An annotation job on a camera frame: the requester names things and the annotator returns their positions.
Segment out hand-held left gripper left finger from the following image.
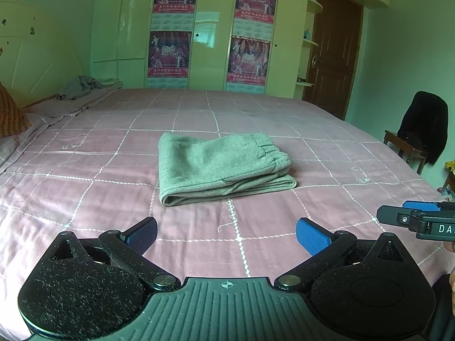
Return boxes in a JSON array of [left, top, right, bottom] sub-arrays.
[[48, 217, 181, 293]]

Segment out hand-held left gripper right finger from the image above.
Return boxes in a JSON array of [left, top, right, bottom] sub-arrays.
[[275, 218, 408, 292]]

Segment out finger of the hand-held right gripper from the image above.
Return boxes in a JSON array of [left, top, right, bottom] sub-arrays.
[[377, 205, 415, 225], [403, 201, 455, 212]]

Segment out grey-green pants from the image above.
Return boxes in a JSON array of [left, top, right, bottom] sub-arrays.
[[158, 133, 297, 207]]

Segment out colourful printed packet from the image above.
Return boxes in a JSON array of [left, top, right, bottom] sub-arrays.
[[441, 161, 455, 203]]

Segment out wooden chair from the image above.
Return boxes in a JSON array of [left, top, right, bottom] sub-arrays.
[[384, 130, 427, 175]]

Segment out bed with pink checked sheet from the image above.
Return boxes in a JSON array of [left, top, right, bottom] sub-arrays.
[[0, 87, 445, 341]]

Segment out black jacket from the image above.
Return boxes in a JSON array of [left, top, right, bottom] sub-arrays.
[[397, 91, 449, 166]]

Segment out pink pillow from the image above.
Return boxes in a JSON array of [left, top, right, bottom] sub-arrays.
[[21, 88, 119, 118]]

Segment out crumpled grey cloth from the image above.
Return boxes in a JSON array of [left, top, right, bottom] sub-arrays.
[[57, 76, 123, 101]]

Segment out brown wooden door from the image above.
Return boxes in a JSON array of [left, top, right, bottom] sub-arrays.
[[304, 0, 364, 120]]

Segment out orange patterned pillow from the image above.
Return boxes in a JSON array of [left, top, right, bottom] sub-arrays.
[[0, 82, 32, 139]]

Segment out cream corner shelf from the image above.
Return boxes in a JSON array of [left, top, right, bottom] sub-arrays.
[[294, 0, 325, 88]]

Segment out cream headboard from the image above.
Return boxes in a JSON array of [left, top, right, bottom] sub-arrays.
[[0, 0, 85, 110]]

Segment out cream wardrobe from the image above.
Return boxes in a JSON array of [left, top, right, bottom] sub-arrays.
[[90, 0, 392, 98]]

